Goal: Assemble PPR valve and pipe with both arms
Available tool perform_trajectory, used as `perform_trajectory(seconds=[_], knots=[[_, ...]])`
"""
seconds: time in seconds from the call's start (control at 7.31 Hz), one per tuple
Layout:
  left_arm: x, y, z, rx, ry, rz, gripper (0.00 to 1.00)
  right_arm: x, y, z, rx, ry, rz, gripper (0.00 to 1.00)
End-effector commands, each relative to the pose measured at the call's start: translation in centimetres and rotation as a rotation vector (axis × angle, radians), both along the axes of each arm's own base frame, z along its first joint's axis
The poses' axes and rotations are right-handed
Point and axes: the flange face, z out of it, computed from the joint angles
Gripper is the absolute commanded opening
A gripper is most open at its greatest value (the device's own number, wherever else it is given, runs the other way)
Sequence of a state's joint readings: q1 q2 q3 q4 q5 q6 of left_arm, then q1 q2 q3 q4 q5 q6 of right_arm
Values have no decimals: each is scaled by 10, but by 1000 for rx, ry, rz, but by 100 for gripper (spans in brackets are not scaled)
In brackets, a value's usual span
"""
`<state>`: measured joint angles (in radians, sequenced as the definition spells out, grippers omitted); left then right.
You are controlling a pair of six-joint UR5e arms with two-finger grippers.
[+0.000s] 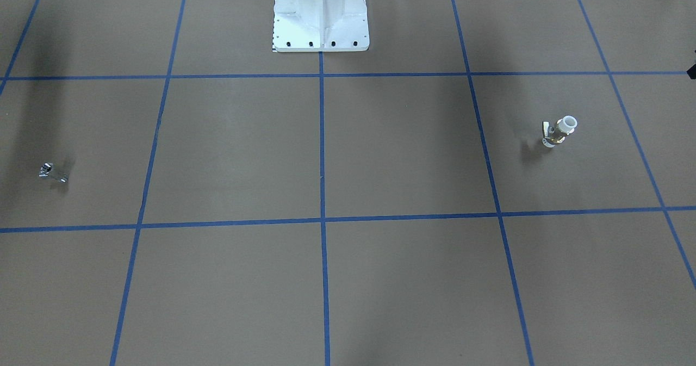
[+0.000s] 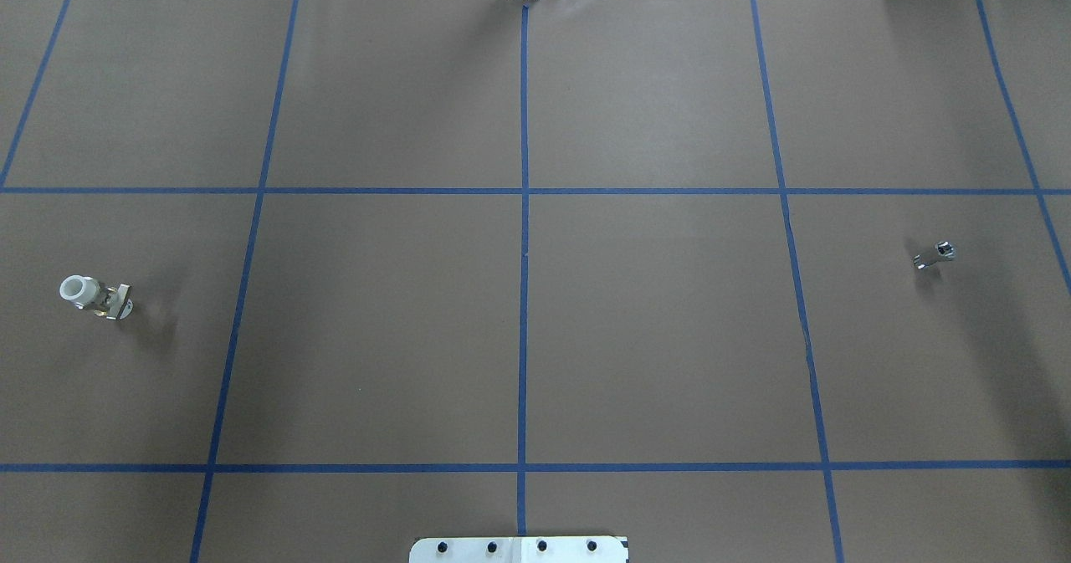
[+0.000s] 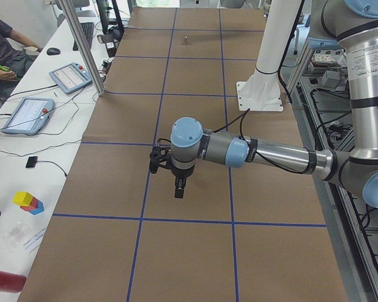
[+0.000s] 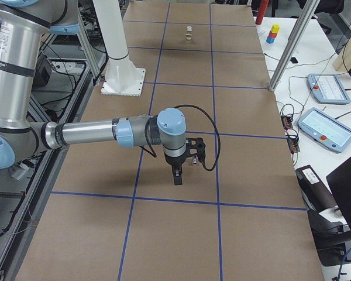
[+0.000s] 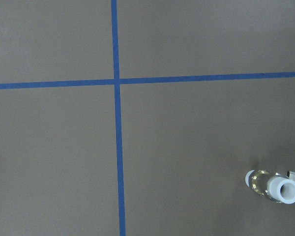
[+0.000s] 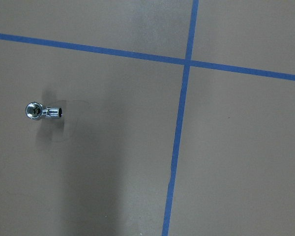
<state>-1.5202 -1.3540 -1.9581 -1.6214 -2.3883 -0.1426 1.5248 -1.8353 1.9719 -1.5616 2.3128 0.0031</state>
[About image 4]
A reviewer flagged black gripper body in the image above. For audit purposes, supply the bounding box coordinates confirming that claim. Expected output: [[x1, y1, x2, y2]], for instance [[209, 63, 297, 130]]
[[164, 155, 186, 171]]

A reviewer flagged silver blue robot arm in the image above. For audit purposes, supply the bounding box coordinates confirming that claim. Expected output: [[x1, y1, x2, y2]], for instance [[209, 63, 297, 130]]
[[0, 1, 187, 185]]

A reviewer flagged brown paper table mat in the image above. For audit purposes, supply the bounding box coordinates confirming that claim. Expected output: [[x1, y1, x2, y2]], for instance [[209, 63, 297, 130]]
[[16, 2, 324, 280]]

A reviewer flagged black electronics board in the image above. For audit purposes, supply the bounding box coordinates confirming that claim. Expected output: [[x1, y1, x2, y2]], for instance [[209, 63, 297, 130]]
[[281, 115, 300, 154]]

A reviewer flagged black label printer box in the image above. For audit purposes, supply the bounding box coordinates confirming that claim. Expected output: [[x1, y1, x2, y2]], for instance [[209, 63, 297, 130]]
[[295, 165, 337, 212]]

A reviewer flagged near teach pendant tablet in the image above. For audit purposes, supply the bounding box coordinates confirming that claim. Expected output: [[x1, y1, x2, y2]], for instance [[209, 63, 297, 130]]
[[298, 108, 351, 153]]

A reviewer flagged teach pendant tablet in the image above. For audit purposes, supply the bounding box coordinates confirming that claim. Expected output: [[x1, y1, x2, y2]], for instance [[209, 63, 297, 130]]
[[298, 108, 351, 153], [307, 74, 351, 105]]

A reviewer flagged yellow red blue block stack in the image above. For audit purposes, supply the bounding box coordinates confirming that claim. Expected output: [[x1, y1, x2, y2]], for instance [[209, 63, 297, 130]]
[[266, 24, 280, 44]]

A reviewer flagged far teach pendant tablet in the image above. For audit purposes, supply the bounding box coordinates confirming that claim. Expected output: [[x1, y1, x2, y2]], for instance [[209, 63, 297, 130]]
[[307, 74, 351, 105]]

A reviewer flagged black monitor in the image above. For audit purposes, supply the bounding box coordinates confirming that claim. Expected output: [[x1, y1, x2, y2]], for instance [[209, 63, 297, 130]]
[[326, 157, 351, 227]]

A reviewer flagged red cylinder bottle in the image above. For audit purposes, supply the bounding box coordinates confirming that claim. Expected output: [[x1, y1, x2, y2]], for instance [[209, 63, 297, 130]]
[[255, 0, 269, 25]]

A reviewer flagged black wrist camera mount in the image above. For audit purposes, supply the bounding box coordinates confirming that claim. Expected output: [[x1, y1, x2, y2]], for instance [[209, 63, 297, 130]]
[[185, 138, 206, 165]]

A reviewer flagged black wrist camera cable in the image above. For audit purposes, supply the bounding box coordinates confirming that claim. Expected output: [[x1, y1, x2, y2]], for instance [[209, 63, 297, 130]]
[[174, 104, 221, 172]]

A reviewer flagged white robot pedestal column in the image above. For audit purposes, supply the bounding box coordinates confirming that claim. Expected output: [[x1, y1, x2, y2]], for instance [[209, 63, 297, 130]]
[[93, 0, 146, 97]]

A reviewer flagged aluminium frame post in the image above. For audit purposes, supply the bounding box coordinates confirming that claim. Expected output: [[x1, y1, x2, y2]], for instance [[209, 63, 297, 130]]
[[268, 0, 320, 92]]

